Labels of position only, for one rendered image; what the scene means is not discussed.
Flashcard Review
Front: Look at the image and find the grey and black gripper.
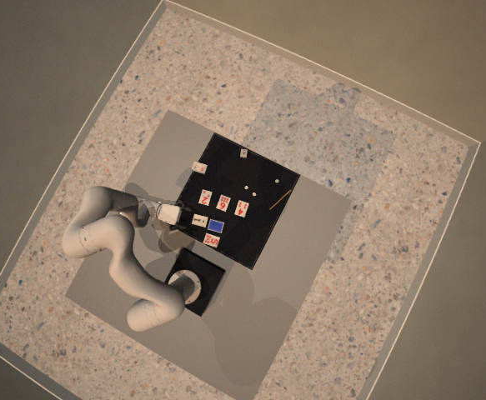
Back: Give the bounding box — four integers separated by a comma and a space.
158, 200, 193, 231

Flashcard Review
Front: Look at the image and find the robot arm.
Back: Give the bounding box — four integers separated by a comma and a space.
62, 186, 201, 332

